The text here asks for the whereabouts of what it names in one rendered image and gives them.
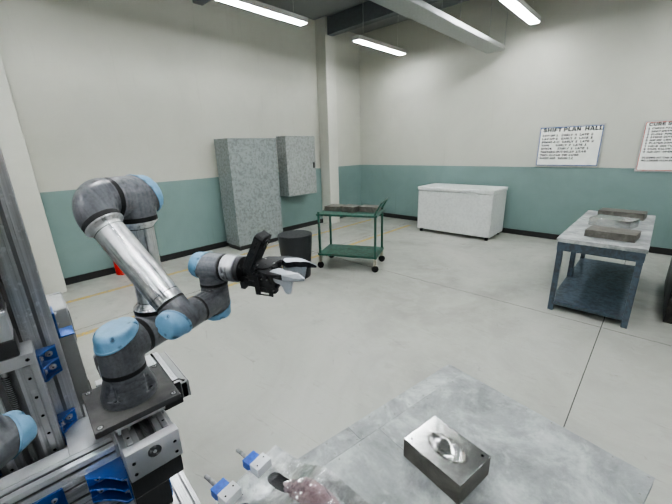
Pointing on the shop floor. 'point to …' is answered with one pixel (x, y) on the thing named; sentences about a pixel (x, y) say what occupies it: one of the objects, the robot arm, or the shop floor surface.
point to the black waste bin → (296, 245)
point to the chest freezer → (462, 209)
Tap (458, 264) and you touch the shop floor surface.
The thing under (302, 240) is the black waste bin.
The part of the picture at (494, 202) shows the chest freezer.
